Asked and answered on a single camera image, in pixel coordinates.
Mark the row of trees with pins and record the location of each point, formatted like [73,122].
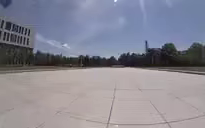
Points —
[100,61]

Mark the pale concrete slab pavement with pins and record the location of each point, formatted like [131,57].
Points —
[100,96]

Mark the tall chimney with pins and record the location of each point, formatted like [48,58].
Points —
[146,46]

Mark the low dark kerb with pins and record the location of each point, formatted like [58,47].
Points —
[20,69]
[190,71]

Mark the white building with grid windows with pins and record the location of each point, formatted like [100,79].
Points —
[10,33]

